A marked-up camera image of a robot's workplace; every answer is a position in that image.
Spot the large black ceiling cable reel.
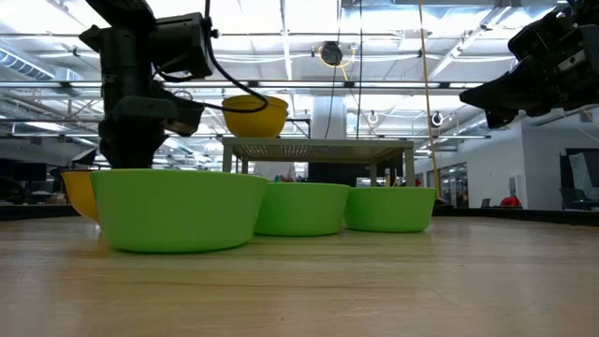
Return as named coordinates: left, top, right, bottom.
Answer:
left=319, top=40, right=344, bottom=67

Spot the black coiled hanging cable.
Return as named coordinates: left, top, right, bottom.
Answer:
left=354, top=0, right=365, bottom=141

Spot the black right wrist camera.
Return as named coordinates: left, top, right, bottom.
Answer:
left=507, top=7, right=586, bottom=65

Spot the distant black workstation frame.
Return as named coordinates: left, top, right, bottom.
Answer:
left=285, top=116, right=313, bottom=140

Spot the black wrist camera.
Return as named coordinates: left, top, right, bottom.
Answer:
left=507, top=7, right=586, bottom=65
left=150, top=12, right=221, bottom=80

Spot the thin black hanging cable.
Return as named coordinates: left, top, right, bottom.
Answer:
left=323, top=65, right=339, bottom=140

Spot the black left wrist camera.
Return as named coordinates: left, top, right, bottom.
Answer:
left=150, top=12, right=221, bottom=80

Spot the green plastic bowl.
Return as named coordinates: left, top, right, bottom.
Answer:
left=255, top=181, right=352, bottom=238
left=89, top=168, right=269, bottom=255
left=344, top=185, right=439, bottom=234

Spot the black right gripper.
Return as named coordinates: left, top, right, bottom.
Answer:
left=459, top=43, right=599, bottom=129

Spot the pale green perforated metal shelf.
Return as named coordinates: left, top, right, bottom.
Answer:
left=220, top=137, right=416, bottom=188

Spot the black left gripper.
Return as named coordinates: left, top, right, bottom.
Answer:
left=78, top=22, right=206, bottom=171

